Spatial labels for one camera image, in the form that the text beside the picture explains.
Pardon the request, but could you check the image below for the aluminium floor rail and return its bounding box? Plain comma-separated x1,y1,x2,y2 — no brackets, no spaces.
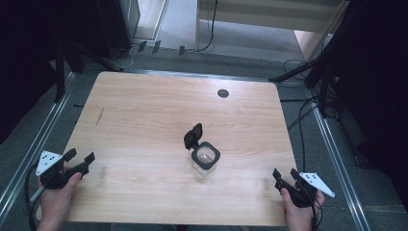
307,90,373,231
0,72,77,219

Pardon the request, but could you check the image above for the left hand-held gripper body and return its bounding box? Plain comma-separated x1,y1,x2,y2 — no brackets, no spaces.
35,149,83,191

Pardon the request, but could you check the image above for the black metal stand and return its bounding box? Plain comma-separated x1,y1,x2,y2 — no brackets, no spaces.
53,41,85,104
268,3,360,119

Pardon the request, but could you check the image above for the black floor cable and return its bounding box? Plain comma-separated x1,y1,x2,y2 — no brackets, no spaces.
280,95,321,173

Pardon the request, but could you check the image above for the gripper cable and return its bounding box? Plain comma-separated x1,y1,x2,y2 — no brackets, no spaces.
24,163,46,231
309,196,324,231

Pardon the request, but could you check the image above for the clear jar with black lid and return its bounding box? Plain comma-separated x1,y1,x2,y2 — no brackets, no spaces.
183,122,221,177

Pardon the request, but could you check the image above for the black hanging cable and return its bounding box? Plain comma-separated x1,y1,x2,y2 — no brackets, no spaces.
186,0,219,53

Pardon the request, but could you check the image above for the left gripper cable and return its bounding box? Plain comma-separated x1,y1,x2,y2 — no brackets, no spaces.
24,163,46,231

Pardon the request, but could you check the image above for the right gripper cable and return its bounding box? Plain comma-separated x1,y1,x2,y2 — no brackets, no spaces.
309,196,324,231

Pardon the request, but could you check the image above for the white floor cable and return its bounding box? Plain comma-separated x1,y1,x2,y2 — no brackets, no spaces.
112,44,140,70

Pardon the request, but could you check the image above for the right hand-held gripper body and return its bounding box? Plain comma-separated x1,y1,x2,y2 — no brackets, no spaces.
276,171,336,209

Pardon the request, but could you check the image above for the white cabinet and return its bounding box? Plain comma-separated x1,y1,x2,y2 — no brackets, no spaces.
193,0,350,52

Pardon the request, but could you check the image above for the person's right hand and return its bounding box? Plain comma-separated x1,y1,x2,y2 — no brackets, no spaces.
280,187,326,231

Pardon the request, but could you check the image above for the person's left hand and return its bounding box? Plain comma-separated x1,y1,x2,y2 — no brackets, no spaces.
37,164,83,231

